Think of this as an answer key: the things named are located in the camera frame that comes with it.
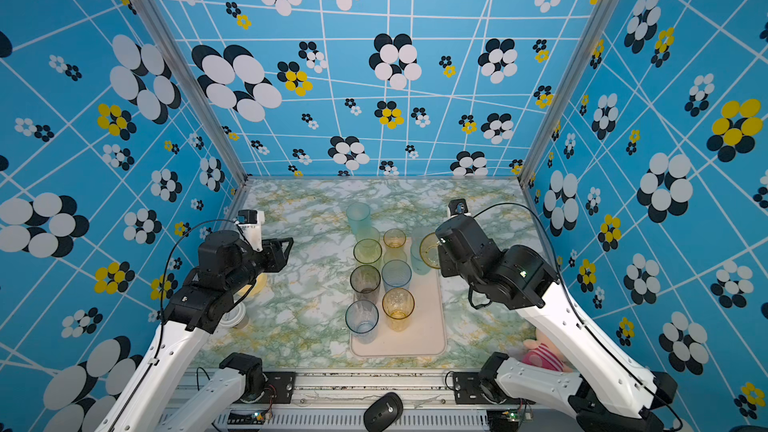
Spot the small amber cup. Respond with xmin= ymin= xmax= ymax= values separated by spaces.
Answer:
xmin=383 ymin=228 xmax=407 ymax=249

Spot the pink plush doll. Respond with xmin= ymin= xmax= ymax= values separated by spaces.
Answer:
xmin=522 ymin=330 xmax=573 ymax=373

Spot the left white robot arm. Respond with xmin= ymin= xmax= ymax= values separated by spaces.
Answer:
xmin=97 ymin=229 xmax=294 ymax=431

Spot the blue-grey translucent cup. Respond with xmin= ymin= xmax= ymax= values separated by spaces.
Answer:
xmin=381 ymin=259 xmax=412 ymax=291

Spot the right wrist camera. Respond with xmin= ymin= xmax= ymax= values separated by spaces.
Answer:
xmin=435 ymin=198 xmax=500 ymax=260

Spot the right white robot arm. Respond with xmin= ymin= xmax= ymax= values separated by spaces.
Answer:
xmin=438 ymin=238 xmax=676 ymax=431

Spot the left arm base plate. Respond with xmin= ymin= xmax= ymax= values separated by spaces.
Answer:
xmin=235 ymin=371 xmax=297 ymax=405

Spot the aluminium front frame rail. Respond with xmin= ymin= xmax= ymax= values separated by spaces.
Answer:
xmin=113 ymin=367 xmax=631 ymax=432

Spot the amber cup front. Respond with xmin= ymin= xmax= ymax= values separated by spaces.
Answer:
xmin=382 ymin=288 xmax=415 ymax=332

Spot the dark smoky cup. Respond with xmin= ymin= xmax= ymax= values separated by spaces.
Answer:
xmin=349 ymin=264 xmax=381 ymax=303

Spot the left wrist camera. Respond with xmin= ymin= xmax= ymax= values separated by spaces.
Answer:
xmin=236 ymin=209 xmax=265 ymax=252

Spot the grey-blue clear cup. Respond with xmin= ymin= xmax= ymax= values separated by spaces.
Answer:
xmin=345 ymin=300 xmax=379 ymax=337

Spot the green translucent cup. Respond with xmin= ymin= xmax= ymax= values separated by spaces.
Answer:
xmin=353 ymin=238 xmax=383 ymax=267

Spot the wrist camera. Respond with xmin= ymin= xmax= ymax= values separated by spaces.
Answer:
xmin=236 ymin=209 xmax=265 ymax=252
xmin=435 ymin=198 xmax=500 ymax=260

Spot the beige plastic tray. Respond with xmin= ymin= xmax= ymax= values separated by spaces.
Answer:
xmin=347 ymin=244 xmax=447 ymax=358

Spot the teal cup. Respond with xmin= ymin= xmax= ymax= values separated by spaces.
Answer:
xmin=346 ymin=201 xmax=372 ymax=240
xmin=410 ymin=242 xmax=431 ymax=275

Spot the black computer mouse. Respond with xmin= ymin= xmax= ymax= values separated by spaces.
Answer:
xmin=363 ymin=392 xmax=404 ymax=432

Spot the amber cup back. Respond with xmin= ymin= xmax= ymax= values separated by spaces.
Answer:
xmin=419 ymin=232 xmax=440 ymax=269

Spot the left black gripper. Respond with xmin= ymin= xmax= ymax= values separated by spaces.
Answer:
xmin=226 ymin=234 xmax=293 ymax=296

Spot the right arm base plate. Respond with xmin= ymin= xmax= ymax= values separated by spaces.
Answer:
xmin=444 ymin=371 xmax=534 ymax=407

